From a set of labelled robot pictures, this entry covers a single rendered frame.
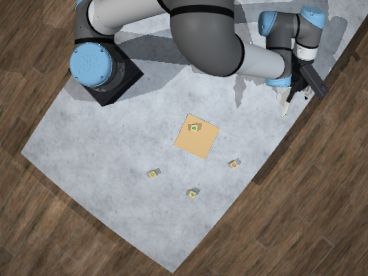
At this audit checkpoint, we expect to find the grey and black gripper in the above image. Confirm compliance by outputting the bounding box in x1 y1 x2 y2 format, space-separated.
276 49 314 118

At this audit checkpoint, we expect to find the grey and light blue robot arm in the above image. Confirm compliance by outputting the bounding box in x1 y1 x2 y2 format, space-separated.
70 0 325 92

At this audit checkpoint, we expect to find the tan flat mat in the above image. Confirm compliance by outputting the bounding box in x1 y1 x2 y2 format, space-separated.
174 114 220 159

